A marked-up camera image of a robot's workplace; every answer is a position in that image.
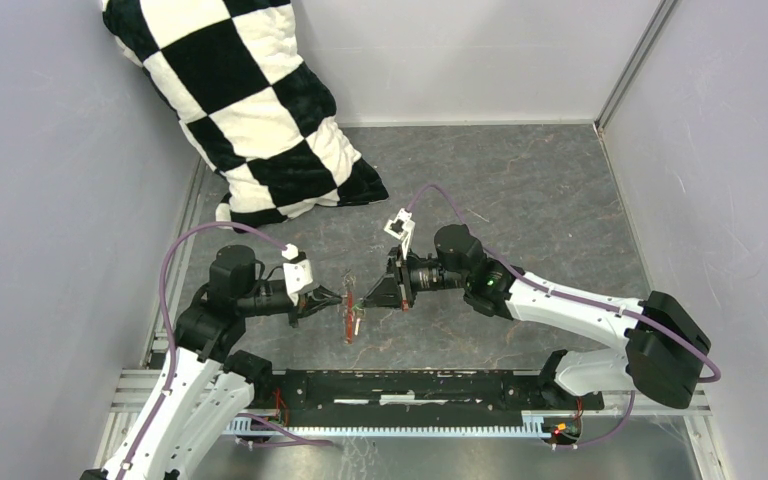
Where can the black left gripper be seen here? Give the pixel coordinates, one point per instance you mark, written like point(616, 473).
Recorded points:
point(307, 304)

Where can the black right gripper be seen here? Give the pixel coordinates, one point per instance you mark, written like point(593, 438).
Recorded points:
point(387, 293)

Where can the metal key holder red handle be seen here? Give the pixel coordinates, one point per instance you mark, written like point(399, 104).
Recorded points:
point(349, 306)

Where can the small green object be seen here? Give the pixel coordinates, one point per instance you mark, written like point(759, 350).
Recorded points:
point(356, 315)

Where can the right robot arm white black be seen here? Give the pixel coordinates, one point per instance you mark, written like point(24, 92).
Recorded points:
point(651, 346)

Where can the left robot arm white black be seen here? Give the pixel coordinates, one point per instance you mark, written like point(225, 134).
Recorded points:
point(205, 382)

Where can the black white checkered pillow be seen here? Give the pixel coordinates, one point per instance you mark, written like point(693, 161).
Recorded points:
point(247, 102)

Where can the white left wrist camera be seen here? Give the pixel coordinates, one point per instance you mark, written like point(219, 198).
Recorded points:
point(297, 275)

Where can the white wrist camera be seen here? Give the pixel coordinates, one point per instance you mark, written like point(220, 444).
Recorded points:
point(402, 228)
point(297, 275)

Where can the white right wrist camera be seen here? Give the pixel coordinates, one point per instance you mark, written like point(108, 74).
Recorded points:
point(402, 228)

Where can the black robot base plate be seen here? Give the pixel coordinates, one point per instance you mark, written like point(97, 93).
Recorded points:
point(413, 398)

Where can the aluminium frame rail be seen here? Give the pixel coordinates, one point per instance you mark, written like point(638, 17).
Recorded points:
point(251, 423)

